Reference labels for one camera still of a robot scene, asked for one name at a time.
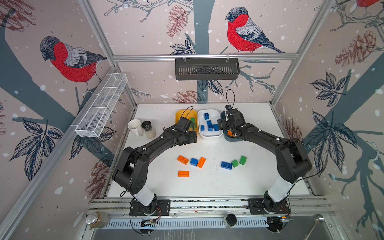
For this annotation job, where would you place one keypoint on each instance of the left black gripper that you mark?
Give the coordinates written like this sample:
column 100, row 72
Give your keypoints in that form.
column 193, row 135

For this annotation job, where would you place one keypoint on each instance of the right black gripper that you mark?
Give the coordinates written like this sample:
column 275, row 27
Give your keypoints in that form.
column 224, row 120

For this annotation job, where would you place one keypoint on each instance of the orange lego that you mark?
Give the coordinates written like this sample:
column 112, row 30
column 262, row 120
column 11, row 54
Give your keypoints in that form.
column 229, row 133
column 183, row 160
column 201, row 162
column 183, row 174

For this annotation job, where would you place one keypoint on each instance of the green lego small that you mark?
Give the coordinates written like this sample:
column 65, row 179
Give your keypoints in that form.
column 235, row 163

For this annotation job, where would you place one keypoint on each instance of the blue lego front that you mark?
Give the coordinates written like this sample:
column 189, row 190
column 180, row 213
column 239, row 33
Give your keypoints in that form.
column 226, row 165

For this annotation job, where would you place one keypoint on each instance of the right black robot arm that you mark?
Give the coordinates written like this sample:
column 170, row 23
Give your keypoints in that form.
column 293, row 162

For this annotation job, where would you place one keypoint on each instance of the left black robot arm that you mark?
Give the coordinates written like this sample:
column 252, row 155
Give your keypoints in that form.
column 132, row 167

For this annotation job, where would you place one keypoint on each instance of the dark teal plastic bin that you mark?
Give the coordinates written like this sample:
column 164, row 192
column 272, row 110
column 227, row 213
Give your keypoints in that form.
column 226, row 136

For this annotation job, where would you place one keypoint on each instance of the yellow plastic bin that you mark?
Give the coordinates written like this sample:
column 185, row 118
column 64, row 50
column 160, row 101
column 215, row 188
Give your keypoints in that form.
column 188, row 114

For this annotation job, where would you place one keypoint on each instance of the white plastic bin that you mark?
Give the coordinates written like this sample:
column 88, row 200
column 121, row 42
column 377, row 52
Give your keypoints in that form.
column 209, row 133

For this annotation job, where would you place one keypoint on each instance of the glass grinder black cap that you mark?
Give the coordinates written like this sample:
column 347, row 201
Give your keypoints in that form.
column 148, row 129

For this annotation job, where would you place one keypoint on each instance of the white ceramic mug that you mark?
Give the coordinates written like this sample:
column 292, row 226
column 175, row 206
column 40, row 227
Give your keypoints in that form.
column 135, row 126

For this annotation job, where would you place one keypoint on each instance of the black round knob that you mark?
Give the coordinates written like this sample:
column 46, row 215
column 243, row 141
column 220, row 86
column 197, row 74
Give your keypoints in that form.
column 230, row 220

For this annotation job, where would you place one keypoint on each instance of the glass jar metal lid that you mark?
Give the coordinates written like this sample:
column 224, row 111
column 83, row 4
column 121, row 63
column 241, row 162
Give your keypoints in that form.
column 97, row 220

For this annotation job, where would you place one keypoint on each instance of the metal ladle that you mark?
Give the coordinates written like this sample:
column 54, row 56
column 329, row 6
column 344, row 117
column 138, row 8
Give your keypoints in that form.
column 318, row 219

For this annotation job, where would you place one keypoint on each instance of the black wire basket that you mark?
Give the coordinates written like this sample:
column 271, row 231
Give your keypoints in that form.
column 207, row 69

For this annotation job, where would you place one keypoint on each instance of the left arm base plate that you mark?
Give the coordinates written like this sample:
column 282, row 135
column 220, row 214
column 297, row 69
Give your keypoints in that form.
column 155, row 208

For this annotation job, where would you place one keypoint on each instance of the white wire mesh tray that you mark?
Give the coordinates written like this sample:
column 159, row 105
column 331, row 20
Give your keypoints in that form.
column 99, row 112

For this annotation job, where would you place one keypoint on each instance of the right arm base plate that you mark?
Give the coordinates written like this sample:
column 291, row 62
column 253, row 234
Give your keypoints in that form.
column 261, row 206

